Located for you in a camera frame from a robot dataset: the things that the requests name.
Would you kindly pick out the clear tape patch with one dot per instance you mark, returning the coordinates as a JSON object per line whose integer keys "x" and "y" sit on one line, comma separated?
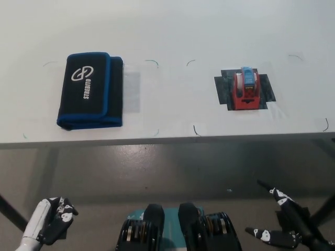
{"x": 132, "y": 91}

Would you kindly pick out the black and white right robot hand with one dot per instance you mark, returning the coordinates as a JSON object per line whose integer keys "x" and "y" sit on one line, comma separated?
{"x": 298, "y": 219}

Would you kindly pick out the black pouch with blue trim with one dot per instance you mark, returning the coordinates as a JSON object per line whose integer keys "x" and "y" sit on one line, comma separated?
{"x": 86, "y": 91}

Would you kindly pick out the black table foot plate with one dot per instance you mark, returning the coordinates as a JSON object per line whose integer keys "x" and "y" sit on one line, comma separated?
{"x": 64, "y": 234}

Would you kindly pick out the black tape patch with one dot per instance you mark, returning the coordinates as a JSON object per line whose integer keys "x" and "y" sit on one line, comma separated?
{"x": 222, "y": 89}

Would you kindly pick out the black table leg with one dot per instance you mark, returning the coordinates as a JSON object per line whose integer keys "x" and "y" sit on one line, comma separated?
{"x": 324, "y": 209}
{"x": 10, "y": 211}

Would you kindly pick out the red tape dispenser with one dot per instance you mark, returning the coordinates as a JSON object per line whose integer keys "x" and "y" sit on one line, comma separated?
{"x": 244, "y": 102}

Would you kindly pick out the black left robot body block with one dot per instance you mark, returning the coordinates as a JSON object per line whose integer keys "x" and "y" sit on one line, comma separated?
{"x": 154, "y": 217}

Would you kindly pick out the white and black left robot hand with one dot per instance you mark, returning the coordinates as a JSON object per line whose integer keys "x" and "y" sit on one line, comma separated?
{"x": 35, "y": 222}

